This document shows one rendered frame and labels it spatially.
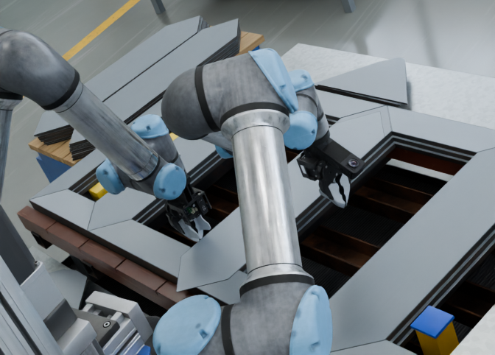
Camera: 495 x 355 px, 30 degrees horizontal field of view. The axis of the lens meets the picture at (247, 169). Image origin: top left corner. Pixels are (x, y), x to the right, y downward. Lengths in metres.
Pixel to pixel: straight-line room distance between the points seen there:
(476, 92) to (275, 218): 1.31
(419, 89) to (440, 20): 1.98
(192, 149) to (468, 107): 0.77
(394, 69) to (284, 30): 2.38
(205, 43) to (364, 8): 1.96
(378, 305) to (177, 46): 1.62
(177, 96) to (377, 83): 1.26
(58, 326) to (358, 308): 0.67
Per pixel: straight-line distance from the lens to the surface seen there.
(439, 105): 2.62
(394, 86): 2.69
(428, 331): 1.78
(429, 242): 2.01
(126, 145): 1.84
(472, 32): 4.50
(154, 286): 2.24
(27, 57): 1.72
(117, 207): 2.53
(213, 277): 2.13
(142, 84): 3.11
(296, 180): 2.32
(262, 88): 1.50
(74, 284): 2.58
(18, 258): 1.44
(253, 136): 1.48
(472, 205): 2.07
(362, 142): 2.37
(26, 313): 1.37
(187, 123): 1.55
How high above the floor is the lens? 2.14
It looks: 32 degrees down
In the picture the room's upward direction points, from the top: 23 degrees counter-clockwise
